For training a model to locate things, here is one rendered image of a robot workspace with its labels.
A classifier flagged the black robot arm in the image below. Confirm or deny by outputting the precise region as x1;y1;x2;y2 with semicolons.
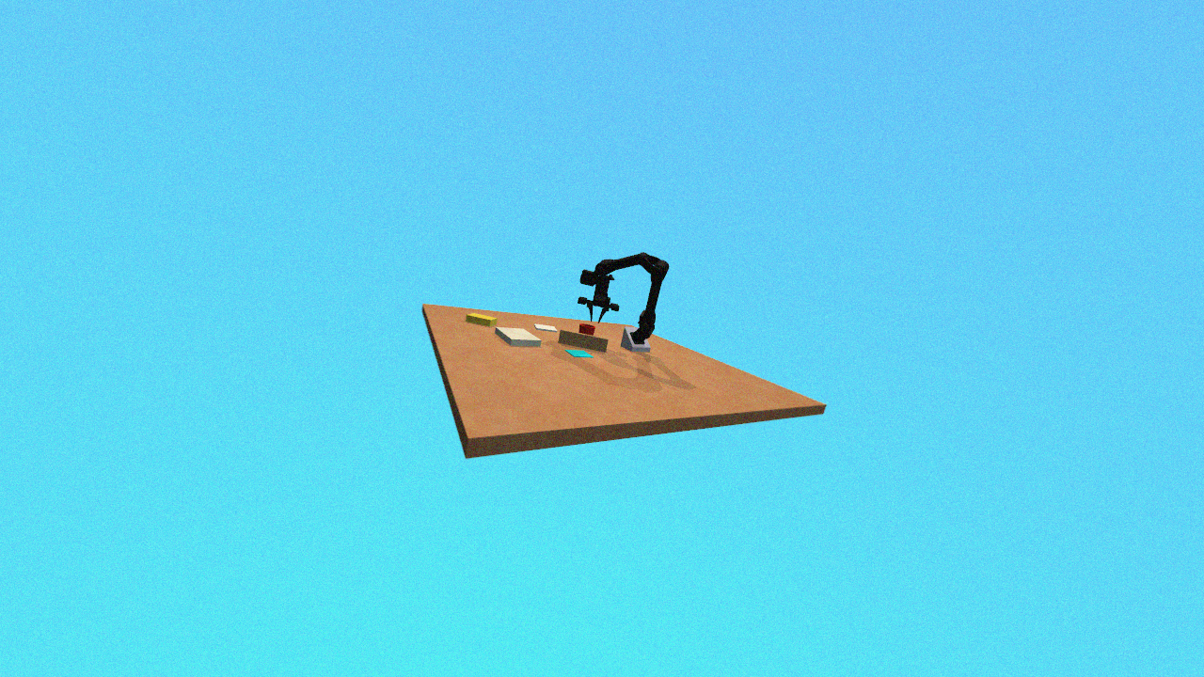
579;252;669;345

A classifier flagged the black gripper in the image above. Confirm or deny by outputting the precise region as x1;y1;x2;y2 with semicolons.
578;288;619;323

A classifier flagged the yellow rectangular block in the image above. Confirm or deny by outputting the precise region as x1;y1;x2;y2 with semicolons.
466;313;498;326

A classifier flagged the cream flat rectangular block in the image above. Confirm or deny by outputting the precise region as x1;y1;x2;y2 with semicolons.
495;326;542;347

